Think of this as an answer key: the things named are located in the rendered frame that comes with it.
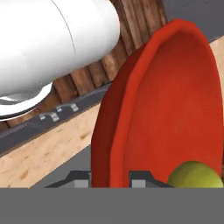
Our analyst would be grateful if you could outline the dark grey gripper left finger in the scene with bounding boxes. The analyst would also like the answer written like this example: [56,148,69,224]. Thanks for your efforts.
[45,170,92,189]

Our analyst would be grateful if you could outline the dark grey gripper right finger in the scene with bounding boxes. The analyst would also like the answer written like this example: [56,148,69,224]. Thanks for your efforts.
[129,170,175,189]

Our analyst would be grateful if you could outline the red bowl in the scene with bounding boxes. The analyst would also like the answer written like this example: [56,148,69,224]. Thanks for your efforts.
[90,18,224,189]

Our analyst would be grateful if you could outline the yellow-green lemon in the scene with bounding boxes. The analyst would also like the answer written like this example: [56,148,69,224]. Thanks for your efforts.
[166,160,224,189]

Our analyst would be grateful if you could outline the white rounded cylinder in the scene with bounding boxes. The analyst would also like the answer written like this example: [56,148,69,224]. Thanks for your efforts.
[0,0,122,123]

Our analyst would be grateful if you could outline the small silver cabinet handle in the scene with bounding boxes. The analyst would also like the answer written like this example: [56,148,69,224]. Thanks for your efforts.
[55,102,80,115]
[38,111,60,123]

